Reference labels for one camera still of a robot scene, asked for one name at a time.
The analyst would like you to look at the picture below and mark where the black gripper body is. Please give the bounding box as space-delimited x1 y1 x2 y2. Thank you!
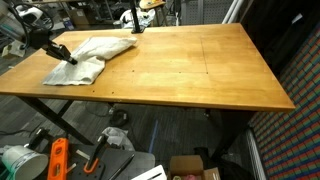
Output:
41 39 72 62

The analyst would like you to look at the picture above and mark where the white woven cloth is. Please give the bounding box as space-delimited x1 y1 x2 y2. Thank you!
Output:
42 35 138 87

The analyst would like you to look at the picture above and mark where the crumpled white cloth on stool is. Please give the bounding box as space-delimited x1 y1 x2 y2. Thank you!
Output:
119 8 156 30

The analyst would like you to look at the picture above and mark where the small brown cardboard box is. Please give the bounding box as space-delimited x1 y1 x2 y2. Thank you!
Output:
67 8 91 27

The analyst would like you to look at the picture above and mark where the black vertical stand pole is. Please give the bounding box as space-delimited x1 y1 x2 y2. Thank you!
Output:
129 0 147 35

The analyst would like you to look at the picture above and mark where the black clamp tool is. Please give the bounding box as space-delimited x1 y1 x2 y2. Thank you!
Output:
25 127 51 151

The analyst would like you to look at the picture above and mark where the crumpled grey plastic bag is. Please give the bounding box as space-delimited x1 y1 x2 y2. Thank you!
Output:
101 126 136 152

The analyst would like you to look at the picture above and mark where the round wooden stool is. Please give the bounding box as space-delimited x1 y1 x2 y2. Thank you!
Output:
138 0 167 26

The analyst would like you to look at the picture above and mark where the orange spirit level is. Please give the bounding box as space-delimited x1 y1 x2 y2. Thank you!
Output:
46 137 70 180

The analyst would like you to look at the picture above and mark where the white bucket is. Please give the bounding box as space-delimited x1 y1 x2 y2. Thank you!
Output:
1 144 50 180

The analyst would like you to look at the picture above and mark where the black rod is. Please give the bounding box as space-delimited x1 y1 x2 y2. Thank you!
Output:
108 153 136 180

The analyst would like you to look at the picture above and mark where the dark perforated board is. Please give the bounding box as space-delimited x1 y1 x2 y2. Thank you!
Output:
66 146 156 180

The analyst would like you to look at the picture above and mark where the white paper box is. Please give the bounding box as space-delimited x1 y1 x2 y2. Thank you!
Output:
131 164 168 180

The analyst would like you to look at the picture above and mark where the open cardboard box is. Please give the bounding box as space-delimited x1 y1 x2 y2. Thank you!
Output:
166 154 222 180

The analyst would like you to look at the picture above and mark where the white pipe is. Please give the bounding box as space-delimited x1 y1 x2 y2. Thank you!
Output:
221 0 240 24
229 0 250 24

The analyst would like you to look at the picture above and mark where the black floor bag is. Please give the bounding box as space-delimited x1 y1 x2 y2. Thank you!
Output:
194 146 255 180

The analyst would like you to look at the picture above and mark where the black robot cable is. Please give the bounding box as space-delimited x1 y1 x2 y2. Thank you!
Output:
6 0 55 51

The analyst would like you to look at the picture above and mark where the coiled black floor cable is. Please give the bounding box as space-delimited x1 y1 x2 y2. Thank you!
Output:
109 107 130 128

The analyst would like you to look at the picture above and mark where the orange handled clamp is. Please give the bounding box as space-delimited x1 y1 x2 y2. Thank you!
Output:
82 133 110 175

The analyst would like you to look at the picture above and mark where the silver floor rail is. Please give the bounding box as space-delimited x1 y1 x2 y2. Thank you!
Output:
245 127 268 180

